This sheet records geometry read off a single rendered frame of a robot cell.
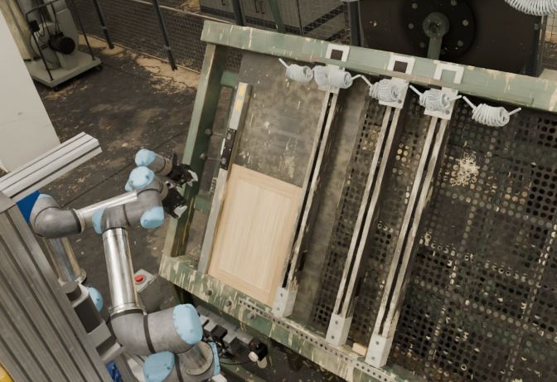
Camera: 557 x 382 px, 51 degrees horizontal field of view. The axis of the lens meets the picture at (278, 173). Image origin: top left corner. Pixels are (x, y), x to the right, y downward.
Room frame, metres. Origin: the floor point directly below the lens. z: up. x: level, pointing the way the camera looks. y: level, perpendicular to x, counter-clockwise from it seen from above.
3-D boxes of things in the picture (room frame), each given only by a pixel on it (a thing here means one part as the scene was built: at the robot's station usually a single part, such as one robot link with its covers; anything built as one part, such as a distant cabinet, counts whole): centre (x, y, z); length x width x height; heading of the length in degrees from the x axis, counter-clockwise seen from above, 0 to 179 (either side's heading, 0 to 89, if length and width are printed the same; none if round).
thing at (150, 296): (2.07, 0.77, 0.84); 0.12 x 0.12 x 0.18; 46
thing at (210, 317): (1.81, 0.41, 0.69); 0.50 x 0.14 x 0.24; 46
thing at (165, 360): (1.30, 0.53, 1.20); 0.13 x 0.12 x 0.14; 96
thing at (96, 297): (1.68, 0.86, 1.20); 0.13 x 0.12 x 0.14; 32
